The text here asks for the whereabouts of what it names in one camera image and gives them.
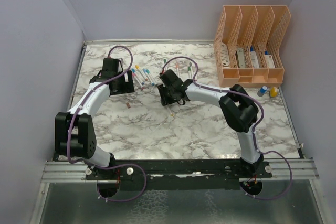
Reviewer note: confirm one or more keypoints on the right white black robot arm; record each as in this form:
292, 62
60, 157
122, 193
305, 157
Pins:
239, 110

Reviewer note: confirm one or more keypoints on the white red box in organizer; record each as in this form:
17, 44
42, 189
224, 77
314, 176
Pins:
269, 60

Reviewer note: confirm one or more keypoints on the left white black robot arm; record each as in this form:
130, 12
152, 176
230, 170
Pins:
74, 131

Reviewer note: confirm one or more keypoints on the white booklet in organizer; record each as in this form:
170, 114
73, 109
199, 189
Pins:
224, 55

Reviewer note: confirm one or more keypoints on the blue small bottle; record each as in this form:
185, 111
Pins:
262, 91

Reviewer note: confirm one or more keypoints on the yellow cap marker pen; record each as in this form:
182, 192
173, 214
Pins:
138, 69

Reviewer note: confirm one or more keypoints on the blue cap marker pen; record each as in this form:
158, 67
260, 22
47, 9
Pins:
151, 77

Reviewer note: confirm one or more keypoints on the grey cap marker pen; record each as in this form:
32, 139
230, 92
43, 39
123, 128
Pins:
190, 71

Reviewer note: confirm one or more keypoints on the red end marker pen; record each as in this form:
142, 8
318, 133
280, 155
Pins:
138, 79

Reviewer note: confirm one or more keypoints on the yellow small bottle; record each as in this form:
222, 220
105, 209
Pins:
273, 92

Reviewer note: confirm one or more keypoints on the aluminium frame rail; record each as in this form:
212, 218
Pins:
295, 168

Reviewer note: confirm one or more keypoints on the white blue box in organizer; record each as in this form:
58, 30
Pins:
254, 58

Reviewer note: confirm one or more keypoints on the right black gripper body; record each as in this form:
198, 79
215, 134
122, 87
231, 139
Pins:
167, 95

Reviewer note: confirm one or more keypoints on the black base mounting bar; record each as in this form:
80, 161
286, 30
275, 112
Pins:
230, 168

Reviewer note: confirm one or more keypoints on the orange plastic file organizer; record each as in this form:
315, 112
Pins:
247, 45

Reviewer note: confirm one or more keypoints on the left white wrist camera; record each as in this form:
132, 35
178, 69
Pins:
120, 64

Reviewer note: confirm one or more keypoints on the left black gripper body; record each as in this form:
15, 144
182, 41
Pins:
123, 86

